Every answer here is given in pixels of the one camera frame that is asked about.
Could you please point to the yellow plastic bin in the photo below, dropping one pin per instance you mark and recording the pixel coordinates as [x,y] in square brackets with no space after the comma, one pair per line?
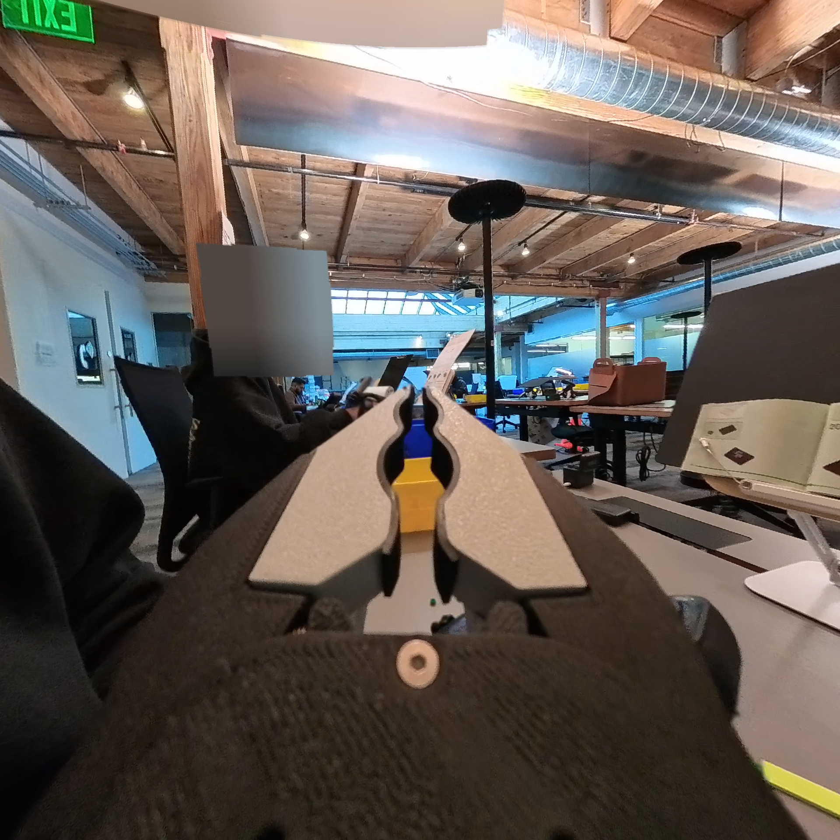
[413,499]

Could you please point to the black flat power bank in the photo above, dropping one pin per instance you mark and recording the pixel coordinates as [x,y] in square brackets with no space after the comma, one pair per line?
[613,513]

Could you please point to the black office chair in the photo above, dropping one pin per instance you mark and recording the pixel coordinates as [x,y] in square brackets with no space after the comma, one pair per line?
[154,407]
[571,433]

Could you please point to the brown cardboard carrier box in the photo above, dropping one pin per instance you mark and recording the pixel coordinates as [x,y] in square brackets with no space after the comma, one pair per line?
[630,387]

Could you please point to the black upright panel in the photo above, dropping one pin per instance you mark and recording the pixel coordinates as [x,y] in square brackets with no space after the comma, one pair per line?
[397,371]

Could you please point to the framed wall picture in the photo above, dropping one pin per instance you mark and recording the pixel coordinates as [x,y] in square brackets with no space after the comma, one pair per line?
[85,348]

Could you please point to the round silver air duct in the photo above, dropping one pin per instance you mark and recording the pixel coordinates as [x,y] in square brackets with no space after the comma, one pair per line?
[656,79]

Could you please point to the white book stand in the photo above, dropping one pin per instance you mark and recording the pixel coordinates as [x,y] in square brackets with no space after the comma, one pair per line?
[800,594]

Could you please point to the blue plastic bin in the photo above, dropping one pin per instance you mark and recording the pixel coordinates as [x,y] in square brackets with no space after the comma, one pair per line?
[417,443]

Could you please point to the black floor lamp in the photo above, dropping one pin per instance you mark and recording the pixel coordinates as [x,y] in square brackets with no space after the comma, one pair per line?
[489,295]
[709,253]

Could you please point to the black charger with green lights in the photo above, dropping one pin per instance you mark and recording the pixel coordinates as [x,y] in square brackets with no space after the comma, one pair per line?
[581,478]

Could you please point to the wooden column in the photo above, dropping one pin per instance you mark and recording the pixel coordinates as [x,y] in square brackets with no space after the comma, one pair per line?
[197,164]

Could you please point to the beige printed board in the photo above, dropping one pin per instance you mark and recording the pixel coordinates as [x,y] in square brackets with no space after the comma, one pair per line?
[453,361]

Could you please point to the black upright adapter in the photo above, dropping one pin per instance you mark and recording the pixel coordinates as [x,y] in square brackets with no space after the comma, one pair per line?
[589,458]

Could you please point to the instruction booklet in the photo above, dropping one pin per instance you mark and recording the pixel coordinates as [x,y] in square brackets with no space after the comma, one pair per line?
[774,446]

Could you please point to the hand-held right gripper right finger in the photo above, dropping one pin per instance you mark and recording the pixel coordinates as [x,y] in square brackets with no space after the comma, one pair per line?
[512,518]

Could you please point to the rectangular metal air duct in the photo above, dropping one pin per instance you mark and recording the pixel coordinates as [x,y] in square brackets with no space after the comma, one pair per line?
[394,124]

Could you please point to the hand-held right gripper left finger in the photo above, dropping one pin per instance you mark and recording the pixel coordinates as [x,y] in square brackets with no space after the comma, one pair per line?
[321,518]

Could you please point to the black backing board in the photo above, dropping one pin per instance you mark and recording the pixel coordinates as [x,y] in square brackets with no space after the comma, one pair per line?
[754,348]

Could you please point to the ceiling projector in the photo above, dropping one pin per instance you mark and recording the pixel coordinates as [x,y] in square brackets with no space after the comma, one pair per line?
[469,292]

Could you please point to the green exit sign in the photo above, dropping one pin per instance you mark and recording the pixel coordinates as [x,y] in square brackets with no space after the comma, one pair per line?
[46,19]

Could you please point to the wooden background desk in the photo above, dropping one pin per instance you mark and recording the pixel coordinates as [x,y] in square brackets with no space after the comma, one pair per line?
[623,408]

